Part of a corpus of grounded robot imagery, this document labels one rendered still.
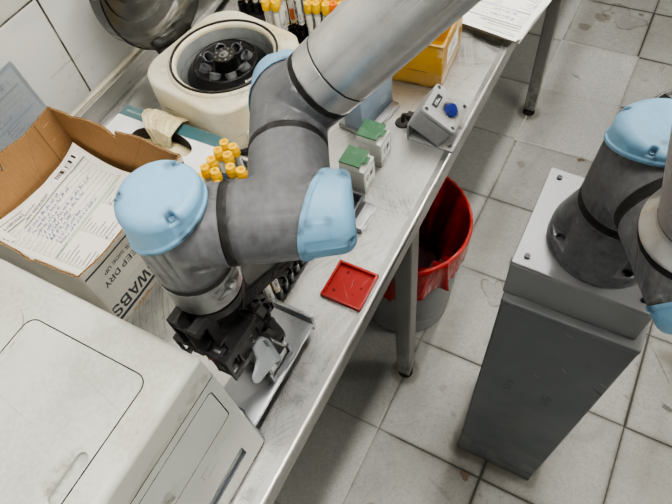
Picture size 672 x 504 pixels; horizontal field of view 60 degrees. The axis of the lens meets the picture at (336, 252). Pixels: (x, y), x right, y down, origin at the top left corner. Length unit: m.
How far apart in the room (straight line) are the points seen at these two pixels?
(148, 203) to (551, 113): 2.08
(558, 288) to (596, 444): 0.98
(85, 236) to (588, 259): 0.75
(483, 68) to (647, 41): 1.67
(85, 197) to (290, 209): 0.64
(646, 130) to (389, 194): 0.44
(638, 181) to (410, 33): 0.32
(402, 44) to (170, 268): 0.26
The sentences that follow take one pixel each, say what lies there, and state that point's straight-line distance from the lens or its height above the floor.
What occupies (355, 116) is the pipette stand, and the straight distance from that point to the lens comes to 1.06.
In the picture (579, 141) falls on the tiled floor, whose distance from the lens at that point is 2.35.
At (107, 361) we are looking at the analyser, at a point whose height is 1.17.
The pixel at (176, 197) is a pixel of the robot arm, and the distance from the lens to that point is 0.47.
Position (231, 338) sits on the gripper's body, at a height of 1.10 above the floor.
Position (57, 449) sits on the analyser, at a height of 1.17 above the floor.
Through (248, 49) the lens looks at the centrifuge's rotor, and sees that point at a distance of 1.15.
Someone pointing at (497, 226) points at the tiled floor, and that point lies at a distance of 2.05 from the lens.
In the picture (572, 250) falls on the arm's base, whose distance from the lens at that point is 0.82.
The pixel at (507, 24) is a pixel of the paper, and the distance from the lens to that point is 1.31.
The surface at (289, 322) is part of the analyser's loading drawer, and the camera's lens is 0.84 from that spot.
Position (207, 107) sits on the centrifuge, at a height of 0.99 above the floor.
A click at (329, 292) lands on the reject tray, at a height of 0.88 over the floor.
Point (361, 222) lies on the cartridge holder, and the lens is 0.95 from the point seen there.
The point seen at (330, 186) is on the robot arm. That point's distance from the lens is 0.47.
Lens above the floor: 1.66
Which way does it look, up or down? 57 degrees down
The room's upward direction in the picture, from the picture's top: 10 degrees counter-clockwise
